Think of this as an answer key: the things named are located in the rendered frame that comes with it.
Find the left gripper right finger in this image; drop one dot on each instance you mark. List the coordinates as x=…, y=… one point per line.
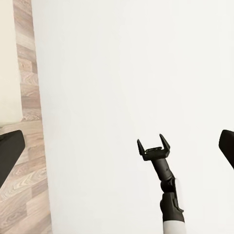
x=226, y=144

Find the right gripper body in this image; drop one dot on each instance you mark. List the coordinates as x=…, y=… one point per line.
x=158, y=159

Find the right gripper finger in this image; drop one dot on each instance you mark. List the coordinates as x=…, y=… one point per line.
x=141, y=149
x=166, y=145

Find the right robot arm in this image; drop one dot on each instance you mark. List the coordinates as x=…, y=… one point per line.
x=171, y=204

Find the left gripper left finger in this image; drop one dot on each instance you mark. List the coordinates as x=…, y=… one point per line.
x=12, y=145

